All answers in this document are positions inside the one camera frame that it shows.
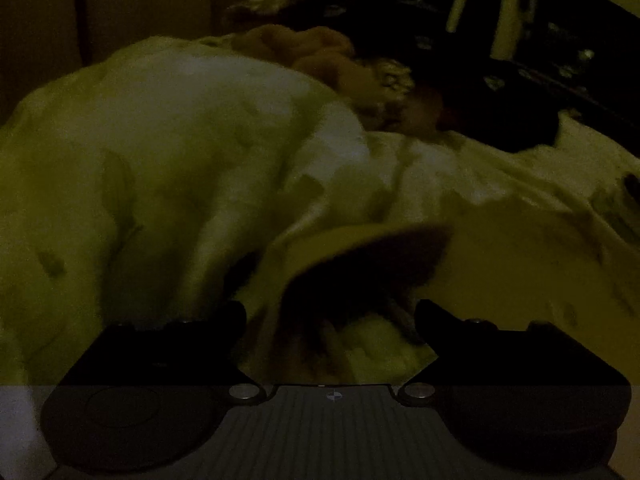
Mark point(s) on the wooden wardrobe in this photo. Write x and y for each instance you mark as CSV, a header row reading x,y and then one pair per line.
x,y
100,5

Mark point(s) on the dark floral cloth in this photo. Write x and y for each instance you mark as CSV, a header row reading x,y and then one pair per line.
x,y
410,15

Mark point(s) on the dark furniture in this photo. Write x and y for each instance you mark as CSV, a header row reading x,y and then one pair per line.
x,y
575,45

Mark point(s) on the white blanket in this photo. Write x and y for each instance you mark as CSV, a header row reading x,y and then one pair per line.
x,y
165,160

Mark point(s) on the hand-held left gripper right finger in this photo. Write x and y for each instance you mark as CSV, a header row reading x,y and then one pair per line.
x,y
437,327

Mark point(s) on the orange crumpled cloth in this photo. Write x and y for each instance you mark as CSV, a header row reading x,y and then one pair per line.
x,y
312,52

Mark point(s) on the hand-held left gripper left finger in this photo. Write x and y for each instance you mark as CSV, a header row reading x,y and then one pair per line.
x,y
220,332

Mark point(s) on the small pale garment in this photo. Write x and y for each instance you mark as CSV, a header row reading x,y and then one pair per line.
x,y
360,252

